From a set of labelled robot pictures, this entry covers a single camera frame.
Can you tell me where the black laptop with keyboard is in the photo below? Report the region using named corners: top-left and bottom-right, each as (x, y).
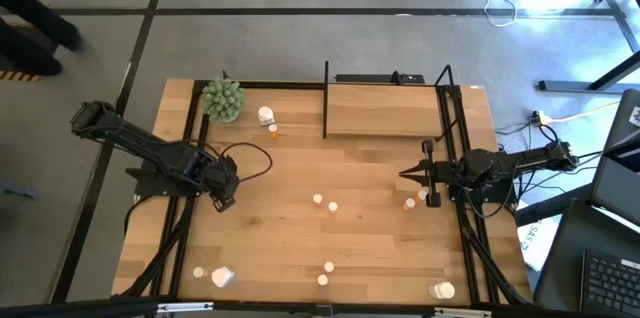
top-left (533, 200), bottom-right (640, 318)

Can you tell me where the green succulent in grey pot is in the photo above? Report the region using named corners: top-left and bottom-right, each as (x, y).
top-left (201, 77), bottom-right (247, 124)

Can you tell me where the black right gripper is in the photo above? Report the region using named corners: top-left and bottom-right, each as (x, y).
top-left (398, 138), bottom-right (469, 210)

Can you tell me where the large white bottle blue label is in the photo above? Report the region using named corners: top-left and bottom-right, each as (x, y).
top-left (257, 105), bottom-right (276, 128)

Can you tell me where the person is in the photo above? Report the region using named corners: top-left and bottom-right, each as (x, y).
top-left (0, 0), bottom-right (84, 77)

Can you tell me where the silver metal bracket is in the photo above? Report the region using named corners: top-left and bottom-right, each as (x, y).
top-left (433, 307), bottom-right (492, 318)
top-left (156, 301), bottom-right (215, 314)

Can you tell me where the white printed paper sheet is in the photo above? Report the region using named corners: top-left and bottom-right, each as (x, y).
top-left (517, 202), bottom-right (561, 272)

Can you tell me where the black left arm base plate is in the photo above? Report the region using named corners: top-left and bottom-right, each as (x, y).
top-left (124, 157), bottom-right (206, 198)

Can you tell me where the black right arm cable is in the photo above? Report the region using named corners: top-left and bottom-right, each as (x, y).
top-left (462, 182), bottom-right (517, 221)

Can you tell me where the black desk leg frame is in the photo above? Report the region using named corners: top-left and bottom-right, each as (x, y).
top-left (538, 0), bottom-right (640, 93)

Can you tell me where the white power strip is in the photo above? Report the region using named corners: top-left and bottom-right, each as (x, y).
top-left (530, 110), bottom-right (554, 127)

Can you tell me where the dark grey closed laptop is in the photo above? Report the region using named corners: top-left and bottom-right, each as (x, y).
top-left (592, 88), bottom-right (640, 225)

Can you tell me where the black box behind table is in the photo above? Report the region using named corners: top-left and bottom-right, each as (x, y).
top-left (333, 72), bottom-right (426, 85)

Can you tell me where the large white medicine bottle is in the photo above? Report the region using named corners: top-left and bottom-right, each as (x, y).
top-left (428, 281), bottom-right (457, 301)
top-left (210, 266), bottom-right (236, 289)

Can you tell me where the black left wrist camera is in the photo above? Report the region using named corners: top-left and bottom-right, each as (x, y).
top-left (182, 150), bottom-right (215, 183)

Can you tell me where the grey desk leg bar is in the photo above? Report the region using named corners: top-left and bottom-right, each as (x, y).
top-left (514, 182), bottom-right (596, 227)

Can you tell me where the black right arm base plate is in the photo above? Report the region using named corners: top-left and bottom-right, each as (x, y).
top-left (447, 165), bottom-right (519, 205)

